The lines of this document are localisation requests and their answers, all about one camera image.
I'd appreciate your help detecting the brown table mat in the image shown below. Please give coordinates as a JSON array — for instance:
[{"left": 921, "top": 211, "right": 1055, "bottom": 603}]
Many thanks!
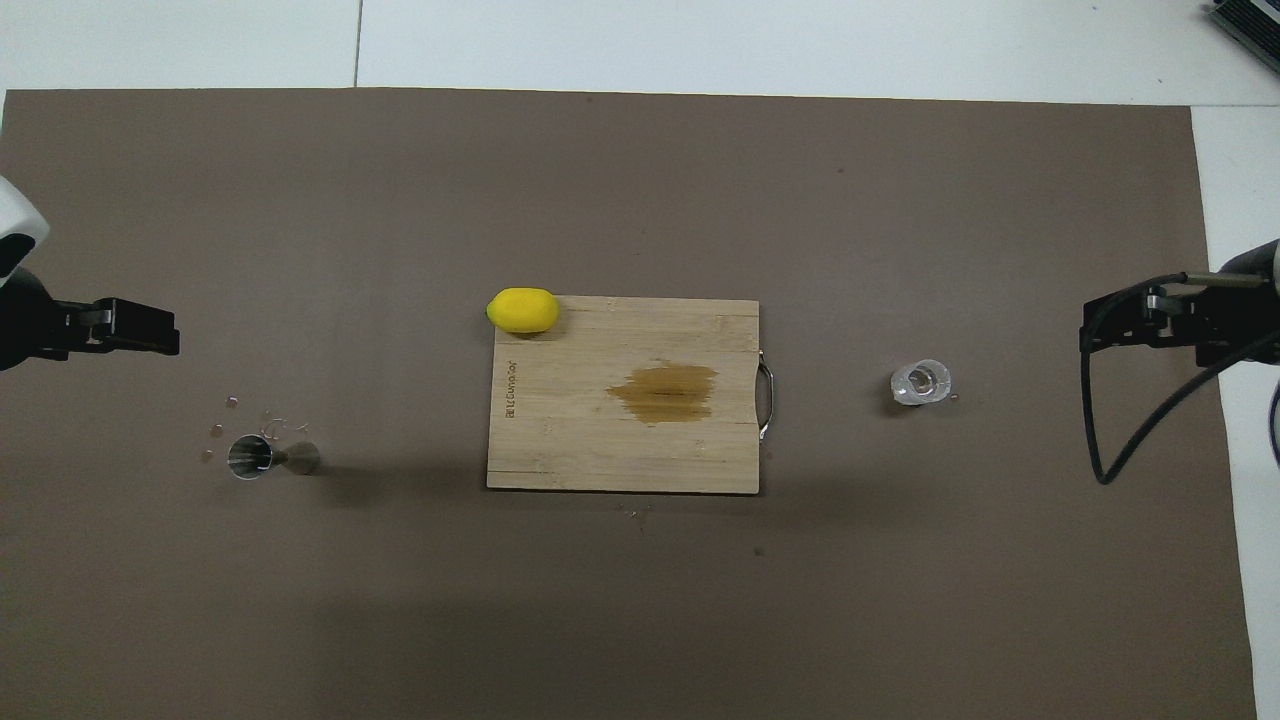
[{"left": 0, "top": 88, "right": 1259, "bottom": 720}]

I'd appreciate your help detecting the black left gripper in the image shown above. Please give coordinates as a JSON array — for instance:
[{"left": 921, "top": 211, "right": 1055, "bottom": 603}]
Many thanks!
[{"left": 0, "top": 268, "right": 182, "bottom": 373}]

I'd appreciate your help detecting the bamboo cutting board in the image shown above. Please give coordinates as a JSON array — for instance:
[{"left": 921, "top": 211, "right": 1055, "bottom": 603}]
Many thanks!
[{"left": 486, "top": 295, "right": 776, "bottom": 495}]

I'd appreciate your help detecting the steel double jigger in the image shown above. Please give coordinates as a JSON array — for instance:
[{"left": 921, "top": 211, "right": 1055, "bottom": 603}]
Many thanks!
[{"left": 227, "top": 433, "right": 322, "bottom": 482}]

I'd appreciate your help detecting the small clear glass cup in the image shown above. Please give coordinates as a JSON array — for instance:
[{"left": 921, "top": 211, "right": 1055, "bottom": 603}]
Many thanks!
[{"left": 890, "top": 358, "right": 953, "bottom": 407}]

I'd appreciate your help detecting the yellow lemon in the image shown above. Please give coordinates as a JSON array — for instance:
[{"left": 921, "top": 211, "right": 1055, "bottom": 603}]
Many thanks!
[{"left": 486, "top": 287, "right": 560, "bottom": 334}]

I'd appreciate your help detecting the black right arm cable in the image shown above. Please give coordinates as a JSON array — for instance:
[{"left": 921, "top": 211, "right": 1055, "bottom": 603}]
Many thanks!
[{"left": 1082, "top": 271, "right": 1280, "bottom": 487}]

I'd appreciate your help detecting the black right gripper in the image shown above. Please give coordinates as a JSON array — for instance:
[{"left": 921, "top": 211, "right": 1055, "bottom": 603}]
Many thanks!
[{"left": 1082, "top": 283, "right": 1280, "bottom": 367}]

